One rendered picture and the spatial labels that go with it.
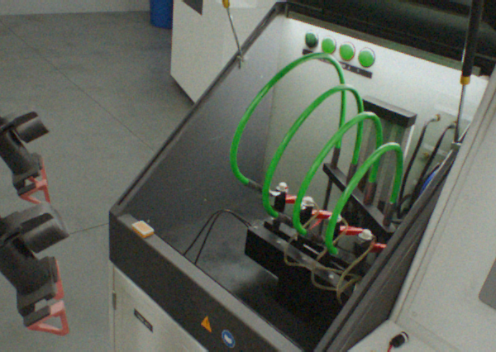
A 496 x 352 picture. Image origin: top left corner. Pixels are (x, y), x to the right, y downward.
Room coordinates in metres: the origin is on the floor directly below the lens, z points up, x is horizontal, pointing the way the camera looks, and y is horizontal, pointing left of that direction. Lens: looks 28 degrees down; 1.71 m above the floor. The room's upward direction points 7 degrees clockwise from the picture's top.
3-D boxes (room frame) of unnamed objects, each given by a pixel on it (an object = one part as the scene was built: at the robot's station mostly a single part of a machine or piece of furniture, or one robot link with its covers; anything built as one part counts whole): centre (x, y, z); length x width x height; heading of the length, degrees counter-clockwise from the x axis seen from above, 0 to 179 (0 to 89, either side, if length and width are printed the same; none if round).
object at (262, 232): (1.03, -0.17, 0.91); 0.34 x 0.10 x 0.15; 48
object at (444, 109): (1.15, -0.44, 1.20); 0.13 x 0.03 x 0.31; 48
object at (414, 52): (1.31, -0.26, 1.43); 0.54 x 0.03 x 0.02; 48
